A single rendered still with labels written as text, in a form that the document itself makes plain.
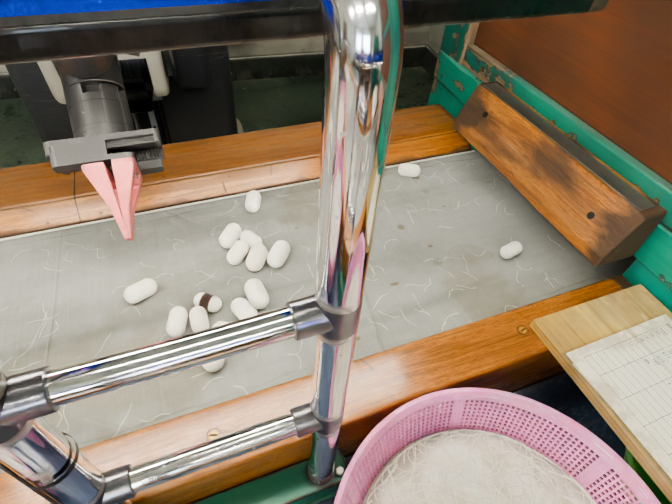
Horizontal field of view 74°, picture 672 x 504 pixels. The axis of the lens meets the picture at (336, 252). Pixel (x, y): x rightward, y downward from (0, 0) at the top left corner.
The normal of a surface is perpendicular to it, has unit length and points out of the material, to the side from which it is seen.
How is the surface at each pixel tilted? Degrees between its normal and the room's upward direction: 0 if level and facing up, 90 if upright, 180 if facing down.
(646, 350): 0
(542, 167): 66
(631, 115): 89
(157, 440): 0
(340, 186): 90
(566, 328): 0
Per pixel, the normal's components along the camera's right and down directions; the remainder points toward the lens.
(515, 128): -0.84, -0.06
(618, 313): 0.06, -0.69
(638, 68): -0.93, 0.22
